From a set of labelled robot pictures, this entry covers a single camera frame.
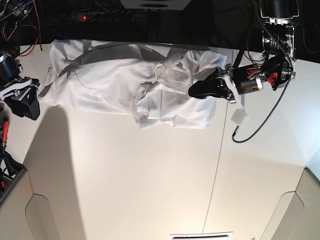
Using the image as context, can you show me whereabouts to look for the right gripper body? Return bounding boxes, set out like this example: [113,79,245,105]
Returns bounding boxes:
[0,77,40,100]

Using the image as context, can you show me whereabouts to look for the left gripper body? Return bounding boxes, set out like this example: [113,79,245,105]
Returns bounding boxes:
[216,64,265,103]

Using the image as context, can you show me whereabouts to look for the white t-shirt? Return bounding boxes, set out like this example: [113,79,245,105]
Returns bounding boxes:
[39,40,227,130]

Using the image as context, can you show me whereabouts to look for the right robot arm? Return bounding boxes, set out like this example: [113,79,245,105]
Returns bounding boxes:
[0,0,41,121]

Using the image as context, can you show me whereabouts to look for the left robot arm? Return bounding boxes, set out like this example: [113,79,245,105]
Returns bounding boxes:
[188,0,299,102]

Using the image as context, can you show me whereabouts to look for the white device behind table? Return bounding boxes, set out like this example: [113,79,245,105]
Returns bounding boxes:
[120,0,191,11]

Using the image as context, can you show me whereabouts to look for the black power strip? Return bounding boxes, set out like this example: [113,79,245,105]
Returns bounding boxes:
[71,11,135,22]

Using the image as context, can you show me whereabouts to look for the orange handled pliers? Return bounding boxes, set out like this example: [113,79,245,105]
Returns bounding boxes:
[1,116,9,154]

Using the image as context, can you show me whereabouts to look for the black braided camera cable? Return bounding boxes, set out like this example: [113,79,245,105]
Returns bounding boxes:
[231,0,296,143]

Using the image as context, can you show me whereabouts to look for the white cable on floor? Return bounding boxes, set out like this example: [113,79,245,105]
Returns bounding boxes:
[296,23,320,54]

